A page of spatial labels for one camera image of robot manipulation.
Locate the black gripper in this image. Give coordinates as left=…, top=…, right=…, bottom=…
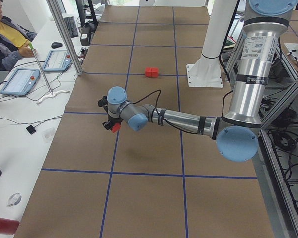
left=102, top=115, right=122, bottom=130

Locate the red cube block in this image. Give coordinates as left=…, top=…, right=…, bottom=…
left=150, top=67, right=159, bottom=78
left=145, top=67, right=152, bottom=78
left=112, top=123, right=121, bottom=133

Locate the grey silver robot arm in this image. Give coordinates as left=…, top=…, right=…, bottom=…
left=98, top=0, right=297, bottom=162

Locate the small black square puck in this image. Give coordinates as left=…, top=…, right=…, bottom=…
left=26, top=125, right=37, bottom=135

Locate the far blue teach pendant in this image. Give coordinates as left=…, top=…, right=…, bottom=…
left=43, top=50, right=72, bottom=72

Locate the blue teach pendant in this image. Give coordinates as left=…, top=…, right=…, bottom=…
left=0, top=69, right=40, bottom=96
left=43, top=50, right=72, bottom=72

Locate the black power adapter brick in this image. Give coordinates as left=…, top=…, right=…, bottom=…
left=80, top=27, right=91, bottom=46

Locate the black computer mouse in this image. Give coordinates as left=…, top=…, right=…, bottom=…
left=51, top=42, right=63, bottom=49

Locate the near blue teach pendant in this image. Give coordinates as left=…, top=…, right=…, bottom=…
left=0, top=69, right=40, bottom=96

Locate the black computer keyboard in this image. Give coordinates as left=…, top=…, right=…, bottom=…
left=63, top=16, right=79, bottom=38

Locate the thin metal stand rod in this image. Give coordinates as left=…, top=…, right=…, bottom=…
left=29, top=42, right=71, bottom=105

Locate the clear plastic round object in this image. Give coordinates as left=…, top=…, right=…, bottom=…
left=7, top=193, right=22, bottom=207

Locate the seated man yellow shirt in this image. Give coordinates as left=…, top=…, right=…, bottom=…
left=0, top=0, right=37, bottom=71

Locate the dark red cylinder object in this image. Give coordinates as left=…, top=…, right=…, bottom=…
left=0, top=218, right=20, bottom=235

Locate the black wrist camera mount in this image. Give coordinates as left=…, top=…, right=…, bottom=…
left=97, top=95, right=108, bottom=108

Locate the black braided camera cable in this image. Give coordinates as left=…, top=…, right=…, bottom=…
left=129, top=89, right=234, bottom=134

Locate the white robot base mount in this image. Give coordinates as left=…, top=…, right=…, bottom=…
left=186, top=0, right=239, bottom=88

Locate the aluminium frame column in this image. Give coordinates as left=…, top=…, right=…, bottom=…
left=46, top=0, right=83, bottom=76

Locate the aluminium frame rack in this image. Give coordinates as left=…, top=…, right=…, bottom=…
left=224, top=37, right=298, bottom=238

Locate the black floor cable bundle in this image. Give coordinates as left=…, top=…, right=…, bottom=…
left=265, top=128, right=298, bottom=184

